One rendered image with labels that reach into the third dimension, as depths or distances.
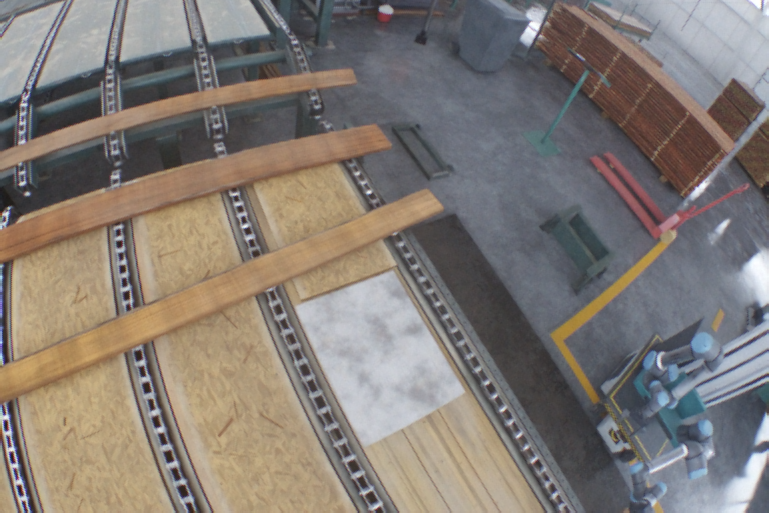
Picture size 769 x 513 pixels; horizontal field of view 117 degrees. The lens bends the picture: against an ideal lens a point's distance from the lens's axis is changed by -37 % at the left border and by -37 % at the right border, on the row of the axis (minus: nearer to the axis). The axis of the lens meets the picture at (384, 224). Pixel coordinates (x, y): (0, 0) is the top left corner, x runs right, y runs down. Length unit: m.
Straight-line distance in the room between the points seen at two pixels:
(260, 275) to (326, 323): 0.33
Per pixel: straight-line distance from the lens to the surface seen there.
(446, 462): 1.52
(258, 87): 2.33
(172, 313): 1.53
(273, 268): 1.55
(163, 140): 2.38
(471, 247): 2.99
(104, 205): 1.94
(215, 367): 1.47
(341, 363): 1.45
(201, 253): 1.67
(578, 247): 3.34
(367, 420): 1.43
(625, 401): 2.86
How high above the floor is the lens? 2.23
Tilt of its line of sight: 51 degrees down
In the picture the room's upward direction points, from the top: 21 degrees clockwise
